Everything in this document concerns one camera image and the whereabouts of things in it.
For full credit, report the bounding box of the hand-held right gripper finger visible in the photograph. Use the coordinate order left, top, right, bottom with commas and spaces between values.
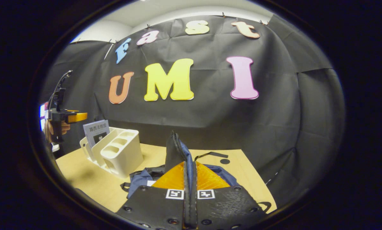
117, 161, 191, 230
191, 161, 268, 230

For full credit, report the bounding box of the lavender blue book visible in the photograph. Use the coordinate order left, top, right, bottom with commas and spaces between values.
83, 120, 110, 148

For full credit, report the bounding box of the blue schoolbag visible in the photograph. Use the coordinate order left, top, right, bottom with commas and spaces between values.
121, 130, 273, 213

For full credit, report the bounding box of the white bookshelf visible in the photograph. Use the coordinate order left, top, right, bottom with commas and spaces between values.
80, 127, 144, 179

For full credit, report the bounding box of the computer monitor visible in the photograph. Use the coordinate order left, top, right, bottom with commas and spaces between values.
39, 102, 49, 131

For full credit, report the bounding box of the black backdrop cloth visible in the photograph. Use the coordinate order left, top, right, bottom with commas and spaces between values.
39, 14, 345, 211

